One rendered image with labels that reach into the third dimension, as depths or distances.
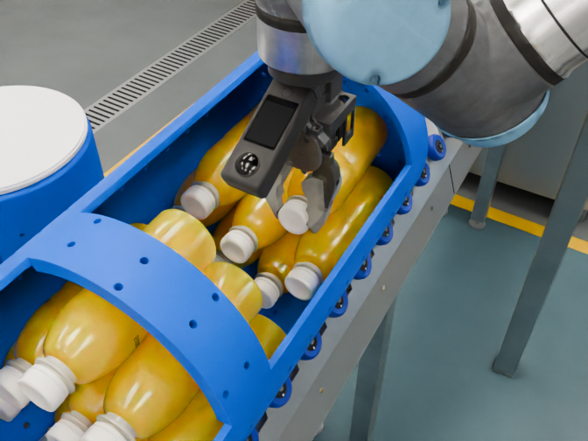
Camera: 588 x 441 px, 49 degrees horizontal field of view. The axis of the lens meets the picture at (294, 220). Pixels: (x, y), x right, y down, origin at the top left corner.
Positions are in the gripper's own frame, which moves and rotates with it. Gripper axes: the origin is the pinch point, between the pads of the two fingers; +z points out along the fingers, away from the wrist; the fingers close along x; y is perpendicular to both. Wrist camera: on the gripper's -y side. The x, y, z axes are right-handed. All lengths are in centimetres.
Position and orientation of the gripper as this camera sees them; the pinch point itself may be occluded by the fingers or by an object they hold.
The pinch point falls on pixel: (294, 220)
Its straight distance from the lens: 74.5
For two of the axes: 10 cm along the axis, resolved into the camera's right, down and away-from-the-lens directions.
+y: 4.9, -6.0, 6.3
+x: -8.7, -3.4, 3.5
